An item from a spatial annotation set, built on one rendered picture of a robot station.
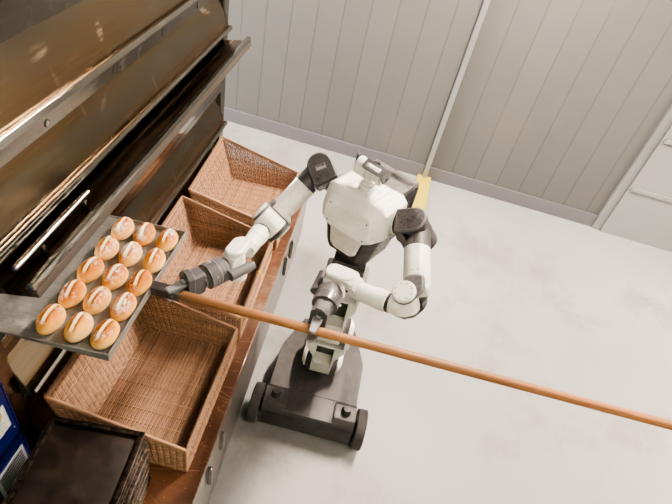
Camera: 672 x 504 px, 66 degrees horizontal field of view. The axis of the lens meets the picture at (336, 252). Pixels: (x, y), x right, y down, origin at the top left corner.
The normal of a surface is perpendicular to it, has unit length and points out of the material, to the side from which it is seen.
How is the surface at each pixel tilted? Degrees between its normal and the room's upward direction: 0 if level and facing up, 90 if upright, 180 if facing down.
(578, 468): 0
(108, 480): 0
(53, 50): 70
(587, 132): 90
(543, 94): 90
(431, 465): 0
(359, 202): 45
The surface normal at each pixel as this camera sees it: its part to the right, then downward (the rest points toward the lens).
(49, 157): 0.97, -0.02
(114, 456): 0.18, -0.73
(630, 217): -0.23, 0.62
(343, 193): -0.31, -0.20
